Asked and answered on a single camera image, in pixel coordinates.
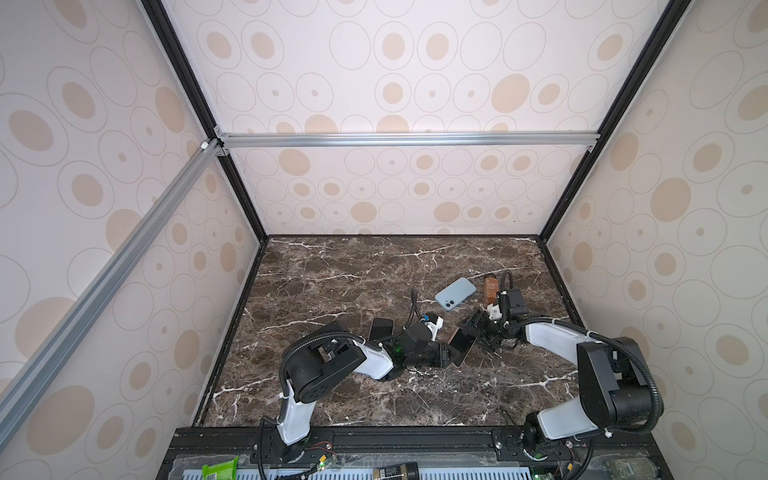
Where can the green packet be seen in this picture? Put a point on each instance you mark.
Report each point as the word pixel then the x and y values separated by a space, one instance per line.
pixel 226 470

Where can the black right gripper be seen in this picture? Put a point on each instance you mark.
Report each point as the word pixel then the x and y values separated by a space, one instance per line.
pixel 479 321

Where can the phone with black screen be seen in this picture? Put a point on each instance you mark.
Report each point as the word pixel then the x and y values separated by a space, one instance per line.
pixel 461 343

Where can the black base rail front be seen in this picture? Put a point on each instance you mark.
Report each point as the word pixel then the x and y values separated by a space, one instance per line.
pixel 439 453

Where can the light blue cased phone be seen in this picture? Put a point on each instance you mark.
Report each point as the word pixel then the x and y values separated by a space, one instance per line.
pixel 455 293

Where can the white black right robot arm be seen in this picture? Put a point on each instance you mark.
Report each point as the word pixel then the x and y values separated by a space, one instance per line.
pixel 617 391

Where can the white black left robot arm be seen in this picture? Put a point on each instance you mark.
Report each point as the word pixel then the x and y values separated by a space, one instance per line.
pixel 314 365

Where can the dark bottle at front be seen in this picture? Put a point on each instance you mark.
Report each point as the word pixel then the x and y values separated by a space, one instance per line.
pixel 400 471

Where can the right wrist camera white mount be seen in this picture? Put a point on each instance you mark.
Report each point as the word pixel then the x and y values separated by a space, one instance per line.
pixel 508 307

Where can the black corner frame post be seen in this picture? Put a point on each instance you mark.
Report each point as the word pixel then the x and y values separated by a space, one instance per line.
pixel 161 24
pixel 651 50

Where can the black corner frame post right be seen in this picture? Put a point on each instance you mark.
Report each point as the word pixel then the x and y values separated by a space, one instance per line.
pixel 651 50

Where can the black corner frame post left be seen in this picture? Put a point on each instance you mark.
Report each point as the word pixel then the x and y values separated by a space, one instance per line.
pixel 161 24

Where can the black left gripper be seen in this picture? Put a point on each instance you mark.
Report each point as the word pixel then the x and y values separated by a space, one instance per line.
pixel 439 356

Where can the diagonal aluminium rail left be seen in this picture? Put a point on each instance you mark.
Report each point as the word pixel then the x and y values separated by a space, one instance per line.
pixel 40 371

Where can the horizontal aluminium rail back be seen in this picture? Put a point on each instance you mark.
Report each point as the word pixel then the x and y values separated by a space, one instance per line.
pixel 440 139

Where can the red sweet pepper spice jar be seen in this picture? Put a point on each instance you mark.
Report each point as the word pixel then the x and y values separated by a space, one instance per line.
pixel 490 289

